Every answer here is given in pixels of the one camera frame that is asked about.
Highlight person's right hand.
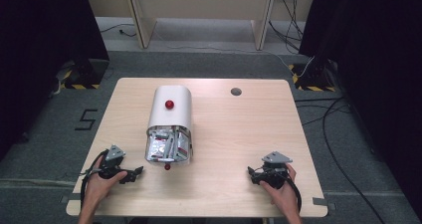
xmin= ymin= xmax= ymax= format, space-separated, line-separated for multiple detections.
xmin=259 ymin=163 xmax=299 ymax=216

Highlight black floor cable with plug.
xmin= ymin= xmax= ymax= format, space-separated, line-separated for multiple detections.
xmin=100 ymin=23 xmax=137 ymax=39

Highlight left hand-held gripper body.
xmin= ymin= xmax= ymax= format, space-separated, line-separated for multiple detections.
xmin=99 ymin=144 xmax=129 ymax=180

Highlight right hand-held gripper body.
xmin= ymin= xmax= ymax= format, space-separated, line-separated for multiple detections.
xmin=260 ymin=150 xmax=294 ymax=190

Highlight black cables from socket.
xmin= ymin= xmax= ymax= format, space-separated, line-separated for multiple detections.
xmin=268 ymin=0 xmax=305 ymax=53

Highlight stand base with hazard tape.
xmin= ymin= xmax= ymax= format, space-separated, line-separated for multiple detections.
xmin=55 ymin=58 xmax=110 ymax=91
xmin=288 ymin=62 xmax=337 ymax=93

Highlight hand-held gripper black cable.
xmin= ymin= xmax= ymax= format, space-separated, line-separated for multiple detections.
xmin=282 ymin=174 xmax=304 ymax=215
xmin=79 ymin=148 xmax=109 ymax=212

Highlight person's left hand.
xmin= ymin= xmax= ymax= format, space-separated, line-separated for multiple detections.
xmin=84 ymin=154 xmax=129 ymax=206

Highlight long black floor cables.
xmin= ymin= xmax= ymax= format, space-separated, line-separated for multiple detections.
xmin=294 ymin=97 xmax=387 ymax=224

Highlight pile of silver packets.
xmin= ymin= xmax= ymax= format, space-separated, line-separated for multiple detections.
xmin=146 ymin=125 xmax=191 ymax=162

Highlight light wooden desk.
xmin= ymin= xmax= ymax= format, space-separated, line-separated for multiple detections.
xmin=83 ymin=0 xmax=320 ymax=51

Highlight black curtain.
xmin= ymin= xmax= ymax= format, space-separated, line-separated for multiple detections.
xmin=0 ymin=0 xmax=110 ymax=160
xmin=298 ymin=0 xmax=422 ymax=215

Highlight left hand-held gripper black cable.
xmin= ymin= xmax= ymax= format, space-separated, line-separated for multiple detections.
xmin=79 ymin=148 xmax=109 ymax=212

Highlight white storage box red knobs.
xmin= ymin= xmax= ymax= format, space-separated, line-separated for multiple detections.
xmin=144 ymin=85 xmax=194 ymax=171

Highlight right hand-held gripper black cable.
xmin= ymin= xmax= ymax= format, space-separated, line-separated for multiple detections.
xmin=282 ymin=174 xmax=304 ymax=215

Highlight grey tape strip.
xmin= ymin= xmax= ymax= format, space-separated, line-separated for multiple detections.
xmin=59 ymin=193 xmax=83 ymax=205
xmin=312 ymin=196 xmax=336 ymax=212

